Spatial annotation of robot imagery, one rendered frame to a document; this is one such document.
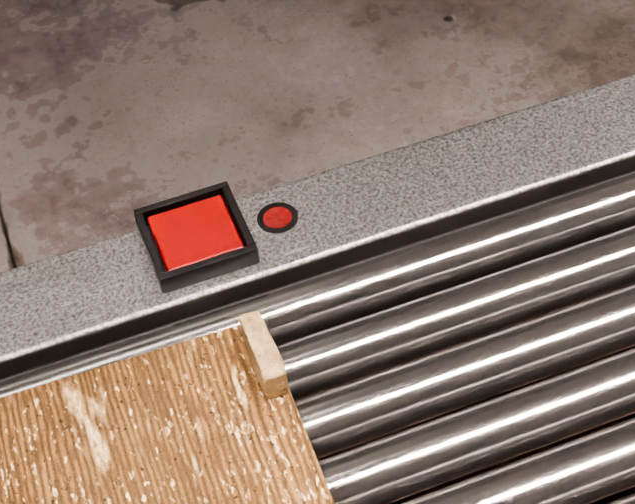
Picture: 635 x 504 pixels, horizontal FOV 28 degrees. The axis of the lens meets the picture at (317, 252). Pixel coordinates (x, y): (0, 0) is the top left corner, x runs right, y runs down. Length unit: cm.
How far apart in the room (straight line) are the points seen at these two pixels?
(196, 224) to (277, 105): 146
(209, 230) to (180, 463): 21
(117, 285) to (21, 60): 170
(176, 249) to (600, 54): 167
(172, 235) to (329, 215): 12
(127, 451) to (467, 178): 35
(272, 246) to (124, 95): 155
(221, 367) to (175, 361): 3
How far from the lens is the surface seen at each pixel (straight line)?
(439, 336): 90
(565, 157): 101
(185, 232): 95
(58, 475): 84
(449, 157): 101
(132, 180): 231
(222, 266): 93
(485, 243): 94
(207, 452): 82
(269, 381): 82
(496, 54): 250
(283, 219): 97
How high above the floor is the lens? 163
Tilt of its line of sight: 50 degrees down
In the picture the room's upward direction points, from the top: 5 degrees counter-clockwise
